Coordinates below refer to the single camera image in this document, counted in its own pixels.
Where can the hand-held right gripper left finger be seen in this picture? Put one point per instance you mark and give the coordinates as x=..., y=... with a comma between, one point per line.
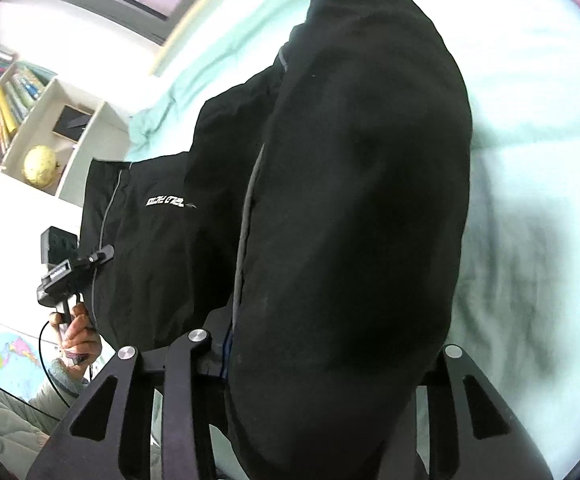
x=184, y=385

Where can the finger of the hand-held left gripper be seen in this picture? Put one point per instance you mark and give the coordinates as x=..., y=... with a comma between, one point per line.
x=98, y=255

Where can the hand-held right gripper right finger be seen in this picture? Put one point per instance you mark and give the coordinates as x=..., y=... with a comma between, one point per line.
x=450, y=410

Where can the black jacket with grey stripes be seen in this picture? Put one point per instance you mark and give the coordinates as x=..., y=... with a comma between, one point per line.
x=345, y=210

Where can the person's left forearm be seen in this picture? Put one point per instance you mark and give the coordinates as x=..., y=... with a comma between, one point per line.
x=64, y=387

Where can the person's left hand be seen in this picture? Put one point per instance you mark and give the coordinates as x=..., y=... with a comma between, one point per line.
x=87, y=342

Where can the world map poster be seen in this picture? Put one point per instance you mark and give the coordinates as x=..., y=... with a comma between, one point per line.
x=4, y=355

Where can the yellow globe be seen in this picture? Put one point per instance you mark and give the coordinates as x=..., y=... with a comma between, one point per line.
x=41, y=166

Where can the white bookshelf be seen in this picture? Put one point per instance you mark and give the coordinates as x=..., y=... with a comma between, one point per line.
x=94, y=125

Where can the black box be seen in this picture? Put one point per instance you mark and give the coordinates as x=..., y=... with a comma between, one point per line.
x=72, y=122

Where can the row of colourful books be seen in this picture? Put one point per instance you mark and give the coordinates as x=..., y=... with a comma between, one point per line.
x=9, y=95

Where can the light green bed sheet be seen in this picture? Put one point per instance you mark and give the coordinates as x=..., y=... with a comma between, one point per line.
x=530, y=185

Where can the dark window frame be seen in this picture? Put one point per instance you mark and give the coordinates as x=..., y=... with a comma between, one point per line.
x=119, y=0

